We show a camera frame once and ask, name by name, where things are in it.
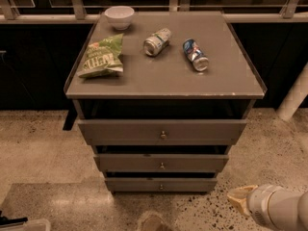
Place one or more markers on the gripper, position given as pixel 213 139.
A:
pixel 259 201

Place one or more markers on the grey drawer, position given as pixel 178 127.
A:
pixel 168 185
pixel 160 162
pixel 161 131

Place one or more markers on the grey bottom drawer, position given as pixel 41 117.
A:
pixel 168 185

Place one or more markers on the grey three-drawer cabinet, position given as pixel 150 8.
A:
pixel 168 87

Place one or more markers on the grey top drawer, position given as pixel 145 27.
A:
pixel 161 131

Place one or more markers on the white pole at right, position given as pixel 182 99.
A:
pixel 295 96

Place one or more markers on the blue pepsi can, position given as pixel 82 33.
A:
pixel 195 55

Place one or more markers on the silver green soda can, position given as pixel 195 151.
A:
pixel 153 45

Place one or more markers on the green chip bag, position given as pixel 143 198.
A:
pixel 102 58

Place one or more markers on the white plastic bin corner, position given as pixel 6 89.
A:
pixel 30 225

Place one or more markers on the white ceramic bowl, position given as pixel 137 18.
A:
pixel 119 17

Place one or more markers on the black object at bottom left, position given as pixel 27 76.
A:
pixel 9 221

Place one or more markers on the metal window railing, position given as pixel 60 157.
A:
pixel 89 11

